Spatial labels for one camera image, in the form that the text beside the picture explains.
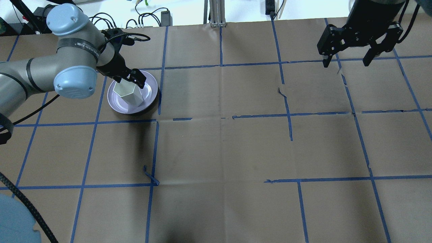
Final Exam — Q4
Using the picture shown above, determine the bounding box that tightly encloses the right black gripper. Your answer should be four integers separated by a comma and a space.
317, 22, 403, 68

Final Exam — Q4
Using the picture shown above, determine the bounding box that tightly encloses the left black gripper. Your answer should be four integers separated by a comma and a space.
97, 29, 147, 89

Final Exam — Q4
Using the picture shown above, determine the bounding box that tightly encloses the white faceted cup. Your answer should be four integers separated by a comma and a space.
113, 80, 144, 107

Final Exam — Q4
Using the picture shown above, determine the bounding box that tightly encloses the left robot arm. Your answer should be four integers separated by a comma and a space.
0, 3, 146, 243

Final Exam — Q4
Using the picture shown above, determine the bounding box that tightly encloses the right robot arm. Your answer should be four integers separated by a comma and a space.
317, 0, 431, 68

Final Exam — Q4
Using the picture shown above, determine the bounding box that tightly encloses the lavender plate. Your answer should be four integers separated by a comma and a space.
107, 71, 159, 115

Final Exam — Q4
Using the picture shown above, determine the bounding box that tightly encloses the aluminium frame post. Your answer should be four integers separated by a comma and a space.
203, 0, 227, 28

